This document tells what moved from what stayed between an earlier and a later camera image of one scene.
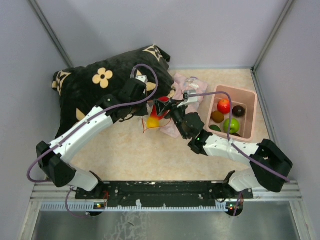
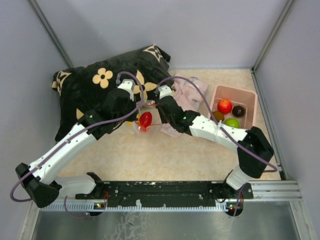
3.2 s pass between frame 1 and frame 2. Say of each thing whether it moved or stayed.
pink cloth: stayed
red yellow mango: moved
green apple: stayed
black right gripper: stayed
